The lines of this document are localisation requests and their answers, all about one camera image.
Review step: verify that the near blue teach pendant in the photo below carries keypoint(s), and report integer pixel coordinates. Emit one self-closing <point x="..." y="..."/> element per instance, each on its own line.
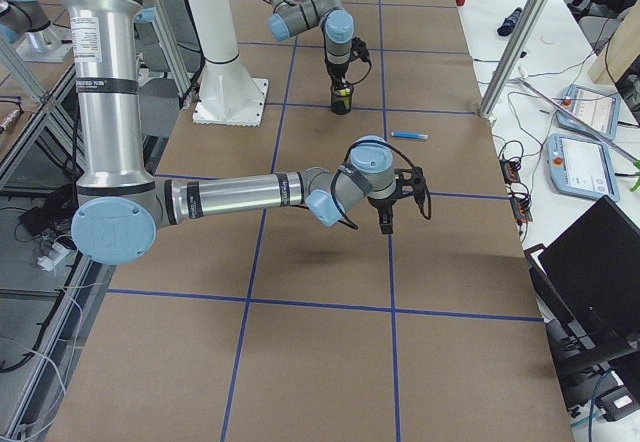
<point x="581" y="167"/>

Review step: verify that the blue teach pendant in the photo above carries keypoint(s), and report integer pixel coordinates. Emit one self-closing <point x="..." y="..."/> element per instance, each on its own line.
<point x="598" y="110"/>
<point x="581" y="167"/>

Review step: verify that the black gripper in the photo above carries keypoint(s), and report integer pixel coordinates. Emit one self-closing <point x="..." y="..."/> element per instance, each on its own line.
<point x="335" y="70"/>
<point x="381" y="205"/>

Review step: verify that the black laptop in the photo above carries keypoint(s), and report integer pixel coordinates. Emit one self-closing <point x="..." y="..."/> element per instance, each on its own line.
<point x="594" y="267"/>

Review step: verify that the far blue teach pendant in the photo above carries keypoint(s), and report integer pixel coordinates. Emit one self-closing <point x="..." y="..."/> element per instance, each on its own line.
<point x="598" y="110"/>

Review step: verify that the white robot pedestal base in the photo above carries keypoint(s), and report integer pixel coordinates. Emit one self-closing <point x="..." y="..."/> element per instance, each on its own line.
<point x="228" y="94"/>

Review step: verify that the aluminium frame post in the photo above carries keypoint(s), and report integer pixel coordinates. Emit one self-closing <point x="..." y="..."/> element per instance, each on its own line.
<point x="523" y="29"/>

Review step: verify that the green-handled reacher grabber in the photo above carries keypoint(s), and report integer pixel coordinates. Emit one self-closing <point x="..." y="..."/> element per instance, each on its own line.
<point x="556" y="103"/>

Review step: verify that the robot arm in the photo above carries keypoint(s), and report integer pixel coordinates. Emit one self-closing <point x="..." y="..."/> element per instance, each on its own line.
<point x="294" y="17"/>
<point x="122" y="206"/>

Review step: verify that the blue marker pen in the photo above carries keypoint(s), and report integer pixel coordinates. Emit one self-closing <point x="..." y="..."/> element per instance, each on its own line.
<point x="409" y="135"/>

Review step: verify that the black mesh pen cup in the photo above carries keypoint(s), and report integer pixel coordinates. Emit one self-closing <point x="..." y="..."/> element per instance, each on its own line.
<point x="341" y="105"/>

